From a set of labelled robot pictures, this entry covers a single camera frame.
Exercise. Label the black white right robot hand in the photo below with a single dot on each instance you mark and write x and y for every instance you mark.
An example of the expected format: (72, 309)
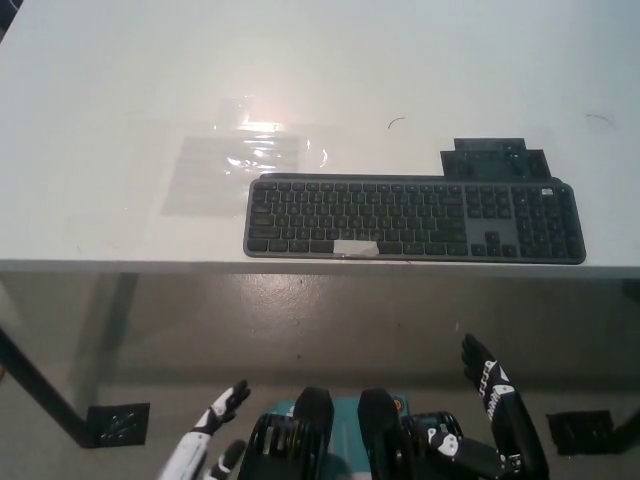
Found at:
(512, 430)

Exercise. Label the black metal table leg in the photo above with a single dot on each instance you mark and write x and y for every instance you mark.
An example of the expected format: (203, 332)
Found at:
(45, 395)

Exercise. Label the crinkled clear tape piece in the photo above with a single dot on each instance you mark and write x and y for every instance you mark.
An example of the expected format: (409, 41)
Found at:
(260, 130)

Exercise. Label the white tape strip on spacebar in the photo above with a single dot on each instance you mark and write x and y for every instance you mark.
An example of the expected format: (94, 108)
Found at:
(354, 247)

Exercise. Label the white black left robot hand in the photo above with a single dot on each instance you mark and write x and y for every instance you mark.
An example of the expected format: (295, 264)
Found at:
(187, 450)

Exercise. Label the thin black curved thread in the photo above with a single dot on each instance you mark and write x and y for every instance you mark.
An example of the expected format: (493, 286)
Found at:
(394, 120)
(600, 117)

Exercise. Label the black ribbed robot body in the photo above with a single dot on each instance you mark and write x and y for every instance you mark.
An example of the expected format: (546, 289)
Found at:
(377, 430)

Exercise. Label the teal robot body plate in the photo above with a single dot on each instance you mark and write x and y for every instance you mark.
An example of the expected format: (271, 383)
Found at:
(346, 430)

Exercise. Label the clear rectangular plastic sheet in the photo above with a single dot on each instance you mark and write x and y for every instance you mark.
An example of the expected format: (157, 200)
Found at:
(200, 185)

